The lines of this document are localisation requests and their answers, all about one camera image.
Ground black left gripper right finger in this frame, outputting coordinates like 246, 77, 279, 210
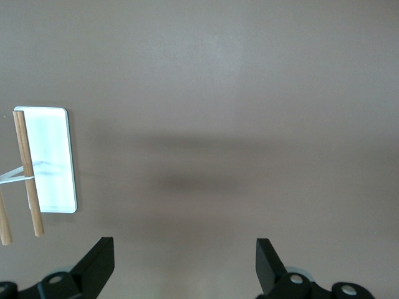
255, 238, 373, 299

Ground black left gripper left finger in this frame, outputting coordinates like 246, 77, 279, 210
17, 236, 115, 299

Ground white towel rack wooden bars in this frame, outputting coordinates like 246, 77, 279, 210
0, 107, 79, 246

